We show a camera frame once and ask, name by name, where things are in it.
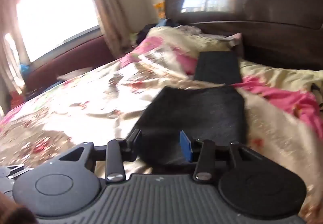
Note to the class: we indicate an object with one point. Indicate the blue plastic bag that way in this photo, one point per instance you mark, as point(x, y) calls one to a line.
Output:
point(24, 71)

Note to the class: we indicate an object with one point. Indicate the blue cloth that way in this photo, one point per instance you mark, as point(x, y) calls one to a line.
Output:
point(162, 23)

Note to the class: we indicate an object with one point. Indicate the person's brown fuzzy sleeve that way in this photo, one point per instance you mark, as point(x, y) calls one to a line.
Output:
point(15, 211)

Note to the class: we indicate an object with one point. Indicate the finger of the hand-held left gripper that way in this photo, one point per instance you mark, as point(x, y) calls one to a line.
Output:
point(17, 172)

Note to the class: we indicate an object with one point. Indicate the beige curtain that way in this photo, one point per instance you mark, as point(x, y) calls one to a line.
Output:
point(10, 45)
point(111, 7)

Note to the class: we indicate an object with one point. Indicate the dark wooden headboard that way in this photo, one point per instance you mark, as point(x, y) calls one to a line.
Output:
point(265, 12)

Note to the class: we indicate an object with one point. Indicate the pile of dark clothes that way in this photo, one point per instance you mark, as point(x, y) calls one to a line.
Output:
point(145, 33)

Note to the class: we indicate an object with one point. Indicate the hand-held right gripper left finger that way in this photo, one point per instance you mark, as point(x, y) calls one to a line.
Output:
point(133, 145)

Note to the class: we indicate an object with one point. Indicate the pink floral pillow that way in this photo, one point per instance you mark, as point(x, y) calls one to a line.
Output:
point(176, 45)

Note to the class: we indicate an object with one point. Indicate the floral satin bedspread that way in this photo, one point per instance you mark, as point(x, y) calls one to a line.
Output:
point(88, 103)

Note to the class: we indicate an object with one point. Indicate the orange yellow packet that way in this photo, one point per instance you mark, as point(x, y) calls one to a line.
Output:
point(159, 9)

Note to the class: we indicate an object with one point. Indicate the red bag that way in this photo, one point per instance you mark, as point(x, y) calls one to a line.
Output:
point(17, 96)

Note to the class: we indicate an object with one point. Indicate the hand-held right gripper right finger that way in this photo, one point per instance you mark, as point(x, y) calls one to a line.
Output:
point(186, 147)

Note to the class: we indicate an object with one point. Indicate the window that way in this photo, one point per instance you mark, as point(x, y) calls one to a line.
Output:
point(55, 12)

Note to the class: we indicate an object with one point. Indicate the black pants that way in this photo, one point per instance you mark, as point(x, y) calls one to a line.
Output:
point(201, 113)
point(218, 66)

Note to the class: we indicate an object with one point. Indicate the maroon upholstered bench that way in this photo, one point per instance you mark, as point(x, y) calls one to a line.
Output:
point(73, 62)

